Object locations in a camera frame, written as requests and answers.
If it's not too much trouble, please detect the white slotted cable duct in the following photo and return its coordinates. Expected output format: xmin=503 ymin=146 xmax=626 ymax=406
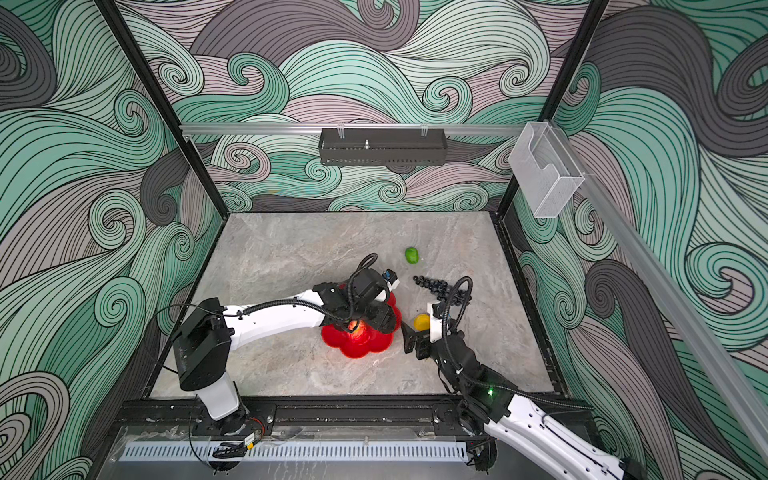
xmin=118 ymin=440 xmax=468 ymax=463

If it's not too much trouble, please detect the green lime fruit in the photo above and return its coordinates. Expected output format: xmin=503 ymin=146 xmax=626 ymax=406
xmin=404 ymin=247 xmax=420 ymax=265

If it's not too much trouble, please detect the aluminium rail right wall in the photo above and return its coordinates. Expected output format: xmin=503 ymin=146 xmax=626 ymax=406
xmin=548 ymin=121 xmax=768 ymax=457

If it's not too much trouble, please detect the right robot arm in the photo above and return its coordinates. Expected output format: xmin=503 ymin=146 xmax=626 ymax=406
xmin=401 ymin=325 xmax=647 ymax=479

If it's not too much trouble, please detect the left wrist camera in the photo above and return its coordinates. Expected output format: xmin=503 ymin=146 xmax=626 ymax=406
xmin=382 ymin=269 xmax=400 ymax=300

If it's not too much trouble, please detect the clear plastic wall bin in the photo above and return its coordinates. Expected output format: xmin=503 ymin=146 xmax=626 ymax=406
xmin=508 ymin=122 xmax=585 ymax=219

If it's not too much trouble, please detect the black perforated wall tray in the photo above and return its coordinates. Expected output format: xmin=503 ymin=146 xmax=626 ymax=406
xmin=318 ymin=129 xmax=448 ymax=168

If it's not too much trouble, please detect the aluminium rail wall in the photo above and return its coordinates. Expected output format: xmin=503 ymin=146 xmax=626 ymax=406
xmin=548 ymin=121 xmax=768 ymax=457
xmin=179 ymin=122 xmax=525 ymax=137

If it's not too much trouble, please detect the aluminium rail back wall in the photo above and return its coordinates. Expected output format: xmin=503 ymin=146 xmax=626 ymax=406
xmin=179 ymin=122 xmax=525 ymax=137

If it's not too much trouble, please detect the red flower-shaped fruit bowl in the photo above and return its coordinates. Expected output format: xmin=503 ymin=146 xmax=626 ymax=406
xmin=321 ymin=320 xmax=394 ymax=359

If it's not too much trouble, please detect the black grape bunch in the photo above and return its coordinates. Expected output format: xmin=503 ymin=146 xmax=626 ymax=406
xmin=412 ymin=275 xmax=472 ymax=305

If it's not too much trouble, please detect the small yellow wrinkled fruit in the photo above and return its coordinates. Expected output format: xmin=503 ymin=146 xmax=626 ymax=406
xmin=413 ymin=314 xmax=431 ymax=332

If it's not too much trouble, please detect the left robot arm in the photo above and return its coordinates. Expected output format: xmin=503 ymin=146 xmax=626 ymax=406
xmin=172 ymin=267 xmax=401 ymax=436

